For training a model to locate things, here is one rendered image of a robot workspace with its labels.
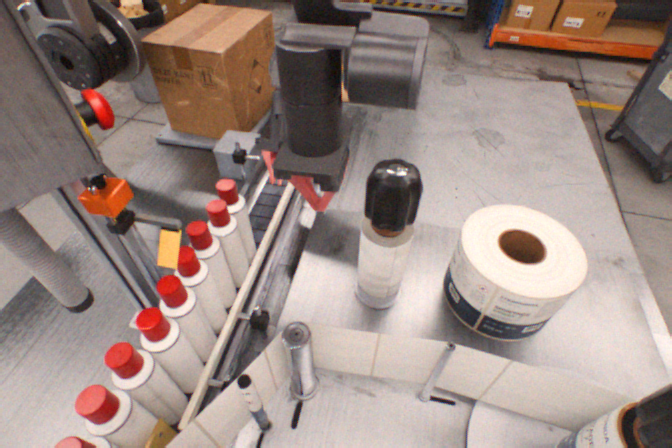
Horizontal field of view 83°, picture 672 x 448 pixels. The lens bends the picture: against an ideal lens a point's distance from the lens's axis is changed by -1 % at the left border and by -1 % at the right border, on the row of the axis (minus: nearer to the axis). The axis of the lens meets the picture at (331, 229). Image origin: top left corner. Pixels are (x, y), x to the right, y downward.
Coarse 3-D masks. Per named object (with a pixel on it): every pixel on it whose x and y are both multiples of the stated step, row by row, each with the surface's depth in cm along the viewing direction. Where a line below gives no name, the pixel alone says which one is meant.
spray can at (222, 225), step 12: (216, 204) 61; (216, 216) 61; (228, 216) 63; (216, 228) 63; (228, 228) 63; (228, 240) 64; (240, 240) 67; (228, 252) 66; (240, 252) 68; (228, 264) 69; (240, 264) 70; (240, 276) 72; (240, 288) 74
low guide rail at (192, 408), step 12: (288, 192) 88; (276, 216) 83; (264, 240) 78; (264, 252) 78; (252, 264) 74; (252, 276) 73; (240, 300) 69; (228, 324) 66; (228, 336) 65; (216, 348) 63; (216, 360) 62; (204, 372) 60; (204, 384) 59; (192, 396) 57; (192, 408) 56; (192, 420) 57
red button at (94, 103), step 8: (88, 88) 35; (88, 96) 34; (96, 96) 34; (80, 104) 34; (88, 104) 34; (96, 104) 34; (104, 104) 34; (80, 112) 34; (88, 112) 34; (96, 112) 34; (104, 112) 34; (112, 112) 35; (88, 120) 35; (96, 120) 35; (104, 120) 35; (112, 120) 35; (104, 128) 36
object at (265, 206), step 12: (276, 180) 96; (264, 192) 93; (276, 192) 93; (264, 204) 91; (276, 204) 91; (288, 204) 91; (252, 216) 88; (264, 216) 88; (252, 228) 85; (264, 228) 85; (276, 228) 85; (264, 264) 81; (252, 288) 75; (228, 312) 71; (216, 336) 68; (228, 348) 66; (216, 372) 64; (204, 396) 61
